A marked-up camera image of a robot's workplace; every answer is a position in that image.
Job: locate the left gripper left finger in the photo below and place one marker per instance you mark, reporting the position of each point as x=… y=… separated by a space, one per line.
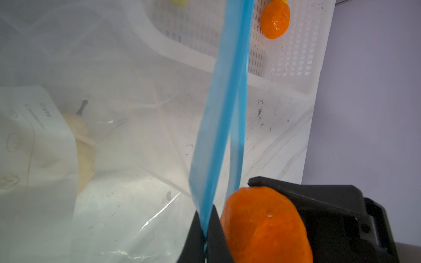
x=194 y=247

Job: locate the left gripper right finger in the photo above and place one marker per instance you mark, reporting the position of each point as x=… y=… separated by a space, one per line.
x=217 y=248

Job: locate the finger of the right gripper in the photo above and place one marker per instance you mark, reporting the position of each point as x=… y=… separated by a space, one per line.
x=342 y=225

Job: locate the orange tangerine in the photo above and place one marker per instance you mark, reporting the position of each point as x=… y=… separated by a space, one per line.
x=263 y=226
x=275 y=19

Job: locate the white garlic bulb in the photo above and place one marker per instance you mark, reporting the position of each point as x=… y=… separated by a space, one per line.
x=84 y=146

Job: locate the clear zip top bag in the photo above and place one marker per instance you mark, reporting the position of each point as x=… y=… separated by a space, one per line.
x=168 y=137

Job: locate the white perforated plastic basket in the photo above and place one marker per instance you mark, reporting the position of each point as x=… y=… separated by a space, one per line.
x=189 y=32

